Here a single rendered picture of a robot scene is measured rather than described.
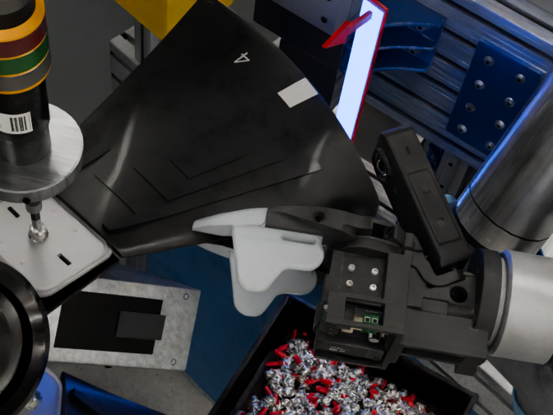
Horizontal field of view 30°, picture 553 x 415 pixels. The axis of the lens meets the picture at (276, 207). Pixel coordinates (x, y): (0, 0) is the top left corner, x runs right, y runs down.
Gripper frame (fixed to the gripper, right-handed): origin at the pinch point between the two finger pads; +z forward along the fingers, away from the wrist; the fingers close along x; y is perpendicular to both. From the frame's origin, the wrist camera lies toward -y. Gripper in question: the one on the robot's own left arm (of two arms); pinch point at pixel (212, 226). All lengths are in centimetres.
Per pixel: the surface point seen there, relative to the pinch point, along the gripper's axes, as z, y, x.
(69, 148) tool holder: 8.6, 2.4, -11.7
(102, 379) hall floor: 22, -25, 121
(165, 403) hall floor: 9, -23, 121
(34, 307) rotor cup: 9.4, 10.3, -5.4
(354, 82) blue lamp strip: -9.3, -22.3, 11.1
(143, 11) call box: 12.9, -33.8, 21.0
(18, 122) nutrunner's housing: 10.7, 3.9, -16.3
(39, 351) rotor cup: 8.8, 12.4, -3.6
